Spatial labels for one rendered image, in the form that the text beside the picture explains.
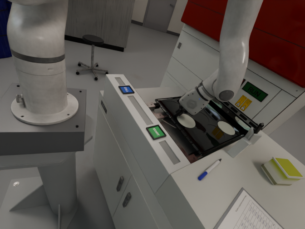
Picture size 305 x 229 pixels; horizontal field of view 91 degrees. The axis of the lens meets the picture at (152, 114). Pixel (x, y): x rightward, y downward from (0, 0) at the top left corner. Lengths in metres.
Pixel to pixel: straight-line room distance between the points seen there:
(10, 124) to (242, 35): 0.72
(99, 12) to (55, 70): 3.19
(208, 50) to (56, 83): 0.87
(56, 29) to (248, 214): 0.70
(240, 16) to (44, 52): 0.53
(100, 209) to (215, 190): 1.03
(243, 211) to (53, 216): 1.18
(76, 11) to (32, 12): 3.16
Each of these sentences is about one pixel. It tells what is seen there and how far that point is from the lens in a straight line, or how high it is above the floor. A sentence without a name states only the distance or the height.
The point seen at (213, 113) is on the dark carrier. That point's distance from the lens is 0.96.
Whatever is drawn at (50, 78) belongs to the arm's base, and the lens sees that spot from 0.51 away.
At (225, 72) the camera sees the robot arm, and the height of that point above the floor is 1.21.
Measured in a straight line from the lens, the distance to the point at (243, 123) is 0.97.
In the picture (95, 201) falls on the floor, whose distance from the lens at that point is 1.41.
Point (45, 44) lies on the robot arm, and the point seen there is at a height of 1.16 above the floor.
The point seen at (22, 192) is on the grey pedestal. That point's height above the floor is 0.01.
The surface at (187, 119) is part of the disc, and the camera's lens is 0.78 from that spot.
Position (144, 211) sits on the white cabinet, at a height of 0.68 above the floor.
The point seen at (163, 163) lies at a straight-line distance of 0.48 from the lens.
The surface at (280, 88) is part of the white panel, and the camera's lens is 0.91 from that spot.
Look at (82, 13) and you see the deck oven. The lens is 3.68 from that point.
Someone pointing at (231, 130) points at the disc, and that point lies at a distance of 0.92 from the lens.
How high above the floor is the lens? 1.34
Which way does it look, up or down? 38 degrees down
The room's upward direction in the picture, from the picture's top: 22 degrees clockwise
